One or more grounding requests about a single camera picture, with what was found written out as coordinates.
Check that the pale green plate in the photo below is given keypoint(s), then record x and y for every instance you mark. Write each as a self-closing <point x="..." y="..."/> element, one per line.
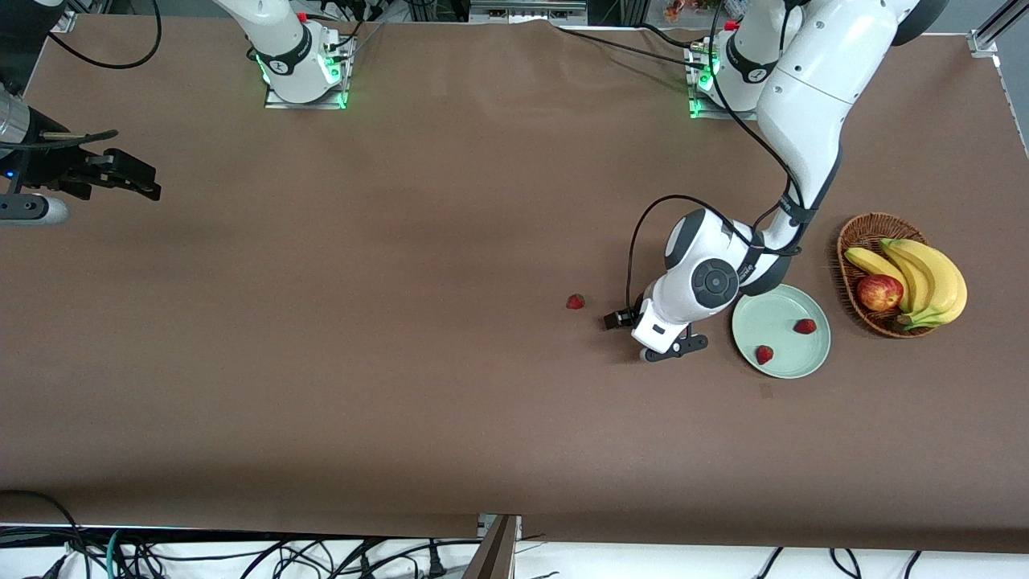
<point x="780" y="350"/>

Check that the table cover sheet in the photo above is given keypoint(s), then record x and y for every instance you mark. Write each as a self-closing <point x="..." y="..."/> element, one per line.
<point x="402" y="322"/>

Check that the yellow banana bunch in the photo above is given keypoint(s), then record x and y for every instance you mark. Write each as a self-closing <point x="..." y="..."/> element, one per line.
<point x="940" y="281"/>

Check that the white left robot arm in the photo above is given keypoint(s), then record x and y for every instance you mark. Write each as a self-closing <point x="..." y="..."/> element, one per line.
<point x="812" y="96"/>

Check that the brown wicker basket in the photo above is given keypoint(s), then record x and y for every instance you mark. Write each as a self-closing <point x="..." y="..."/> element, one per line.
<point x="864" y="233"/>

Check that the red apple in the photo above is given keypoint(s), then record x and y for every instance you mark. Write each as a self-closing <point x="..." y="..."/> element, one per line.
<point x="879" y="293"/>

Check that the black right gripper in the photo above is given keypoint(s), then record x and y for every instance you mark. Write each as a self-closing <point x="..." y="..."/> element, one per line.
<point x="50" y="163"/>

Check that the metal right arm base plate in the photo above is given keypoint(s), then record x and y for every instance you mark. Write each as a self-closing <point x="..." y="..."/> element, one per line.
<point x="281" y="102"/>

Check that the grey power strip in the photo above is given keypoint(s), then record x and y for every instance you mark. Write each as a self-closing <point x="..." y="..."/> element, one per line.
<point x="522" y="10"/>

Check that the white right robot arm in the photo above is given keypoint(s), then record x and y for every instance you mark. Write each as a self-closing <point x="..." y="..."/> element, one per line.
<point x="277" y="32"/>

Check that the red strawberry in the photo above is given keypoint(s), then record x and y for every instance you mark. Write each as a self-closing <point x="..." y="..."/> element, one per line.
<point x="764" y="355"/>
<point x="575" y="301"/>
<point x="805" y="326"/>

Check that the brown wooden post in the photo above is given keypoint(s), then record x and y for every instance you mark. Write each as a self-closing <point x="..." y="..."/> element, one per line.
<point x="492" y="555"/>

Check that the aluminium frame profile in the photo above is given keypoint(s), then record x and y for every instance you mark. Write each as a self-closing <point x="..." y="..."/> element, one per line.
<point x="993" y="28"/>
<point x="60" y="16"/>

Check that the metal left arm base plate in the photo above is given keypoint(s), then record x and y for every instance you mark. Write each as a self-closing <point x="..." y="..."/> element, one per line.
<point x="723" y="115"/>

